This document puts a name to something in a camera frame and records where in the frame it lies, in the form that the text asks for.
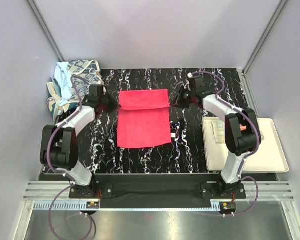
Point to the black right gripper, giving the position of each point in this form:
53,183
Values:
178,101

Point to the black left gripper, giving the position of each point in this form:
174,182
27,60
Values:
114,106

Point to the red pink towel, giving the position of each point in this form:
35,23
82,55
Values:
143,119

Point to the cream rabbit print towel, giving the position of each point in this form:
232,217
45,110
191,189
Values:
218,131

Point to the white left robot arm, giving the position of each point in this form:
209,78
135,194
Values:
59,145

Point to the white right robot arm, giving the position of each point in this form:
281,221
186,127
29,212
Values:
241,129

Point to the navy cream patterned towel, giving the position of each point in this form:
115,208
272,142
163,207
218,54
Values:
86,73

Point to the teal patterned towel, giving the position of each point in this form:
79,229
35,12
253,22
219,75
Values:
53,103

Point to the white light blue towel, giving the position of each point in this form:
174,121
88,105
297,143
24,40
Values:
62,82

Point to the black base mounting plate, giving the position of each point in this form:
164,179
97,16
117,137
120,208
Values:
207,186

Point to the white plastic tray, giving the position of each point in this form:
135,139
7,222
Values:
270,157

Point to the aluminium rail frame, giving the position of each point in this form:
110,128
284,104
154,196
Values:
268,213

